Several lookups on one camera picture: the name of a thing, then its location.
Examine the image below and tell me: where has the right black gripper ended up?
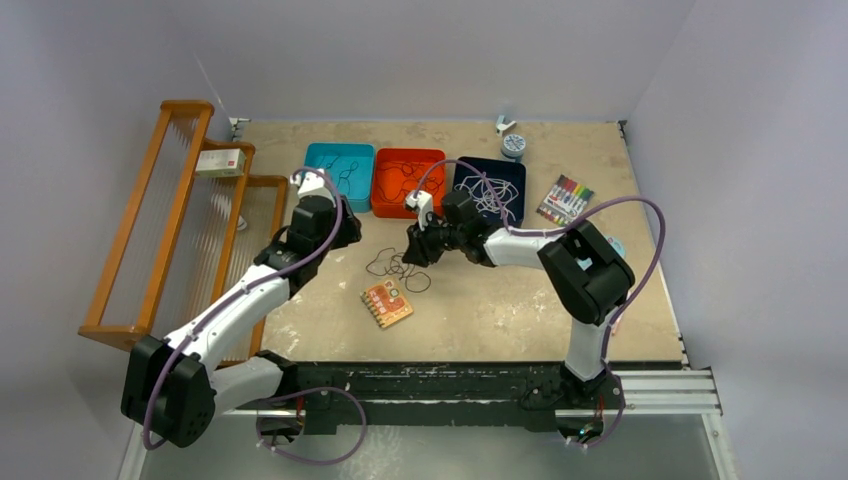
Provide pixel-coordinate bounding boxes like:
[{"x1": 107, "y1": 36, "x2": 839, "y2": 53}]
[{"x1": 403, "y1": 213, "x2": 466, "y2": 268}]

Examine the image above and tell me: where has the brown cable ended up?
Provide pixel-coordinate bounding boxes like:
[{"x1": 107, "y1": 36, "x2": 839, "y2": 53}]
[
  {"x1": 380, "y1": 160, "x2": 446, "y2": 203},
  {"x1": 365, "y1": 248, "x2": 433, "y2": 295}
]

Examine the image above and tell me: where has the white thin cable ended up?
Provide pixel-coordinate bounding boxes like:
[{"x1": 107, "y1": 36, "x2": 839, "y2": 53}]
[{"x1": 457, "y1": 173, "x2": 519, "y2": 217}]

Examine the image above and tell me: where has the black thin cable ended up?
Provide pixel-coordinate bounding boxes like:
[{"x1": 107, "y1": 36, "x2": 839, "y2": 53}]
[{"x1": 317, "y1": 155, "x2": 362, "y2": 197}]

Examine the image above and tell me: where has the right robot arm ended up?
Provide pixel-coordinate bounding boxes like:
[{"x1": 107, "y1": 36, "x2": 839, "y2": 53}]
[{"x1": 403, "y1": 191, "x2": 635, "y2": 407}]

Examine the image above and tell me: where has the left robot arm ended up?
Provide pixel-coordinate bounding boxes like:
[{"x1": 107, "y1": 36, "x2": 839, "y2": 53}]
[{"x1": 120, "y1": 195, "x2": 361, "y2": 450}]

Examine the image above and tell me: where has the orange plastic bin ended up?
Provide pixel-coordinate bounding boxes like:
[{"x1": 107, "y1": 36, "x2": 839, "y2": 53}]
[{"x1": 371, "y1": 148, "x2": 446, "y2": 219}]

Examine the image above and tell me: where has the teal plastic bin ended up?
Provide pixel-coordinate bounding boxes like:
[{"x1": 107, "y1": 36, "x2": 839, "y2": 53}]
[{"x1": 304, "y1": 142, "x2": 376, "y2": 213}]

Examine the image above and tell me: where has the dark blue plastic bin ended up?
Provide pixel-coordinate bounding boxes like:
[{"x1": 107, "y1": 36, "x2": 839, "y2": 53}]
[{"x1": 452, "y1": 157, "x2": 527, "y2": 227}]

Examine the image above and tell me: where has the blue white tape roll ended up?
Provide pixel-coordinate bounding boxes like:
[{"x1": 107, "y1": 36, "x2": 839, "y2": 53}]
[{"x1": 501, "y1": 134, "x2": 527, "y2": 163}]

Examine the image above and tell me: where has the small grey clip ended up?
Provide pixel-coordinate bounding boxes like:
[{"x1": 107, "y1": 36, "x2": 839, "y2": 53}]
[{"x1": 495, "y1": 115, "x2": 517, "y2": 137}]

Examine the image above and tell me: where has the colour marker pack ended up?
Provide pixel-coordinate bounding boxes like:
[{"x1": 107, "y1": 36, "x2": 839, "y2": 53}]
[{"x1": 536, "y1": 175, "x2": 594, "y2": 227}]

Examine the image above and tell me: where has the blue packaged tool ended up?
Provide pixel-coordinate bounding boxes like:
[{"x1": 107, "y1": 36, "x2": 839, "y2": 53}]
[{"x1": 607, "y1": 236, "x2": 627, "y2": 259}]

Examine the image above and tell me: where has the white red small box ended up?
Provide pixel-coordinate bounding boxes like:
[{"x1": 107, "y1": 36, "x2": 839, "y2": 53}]
[{"x1": 194, "y1": 148, "x2": 246, "y2": 178}]

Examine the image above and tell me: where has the wooden rack shelf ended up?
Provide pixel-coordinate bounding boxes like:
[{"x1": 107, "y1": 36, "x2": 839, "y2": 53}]
[{"x1": 78, "y1": 100, "x2": 288, "y2": 351}]

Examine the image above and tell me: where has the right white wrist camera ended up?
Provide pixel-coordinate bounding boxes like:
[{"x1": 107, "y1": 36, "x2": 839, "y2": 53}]
[{"x1": 404, "y1": 190, "x2": 434, "y2": 230}]

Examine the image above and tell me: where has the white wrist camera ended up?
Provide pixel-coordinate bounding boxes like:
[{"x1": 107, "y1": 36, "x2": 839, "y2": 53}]
[
  {"x1": 404, "y1": 190, "x2": 434, "y2": 230},
  {"x1": 289, "y1": 167, "x2": 337, "y2": 207}
]

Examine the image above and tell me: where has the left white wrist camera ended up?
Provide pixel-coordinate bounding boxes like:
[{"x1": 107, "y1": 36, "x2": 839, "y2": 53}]
[{"x1": 289, "y1": 167, "x2": 337, "y2": 207}]

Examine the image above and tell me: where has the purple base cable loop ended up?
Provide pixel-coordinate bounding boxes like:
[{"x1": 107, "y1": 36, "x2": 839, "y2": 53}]
[{"x1": 255, "y1": 387, "x2": 369, "y2": 468}]

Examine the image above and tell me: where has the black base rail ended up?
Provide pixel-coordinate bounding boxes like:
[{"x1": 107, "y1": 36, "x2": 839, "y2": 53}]
[{"x1": 253, "y1": 360, "x2": 624, "y2": 440}]

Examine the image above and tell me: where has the aluminium frame rail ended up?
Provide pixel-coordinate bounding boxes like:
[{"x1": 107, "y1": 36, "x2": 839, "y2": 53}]
[{"x1": 222, "y1": 370, "x2": 723, "y2": 420}]

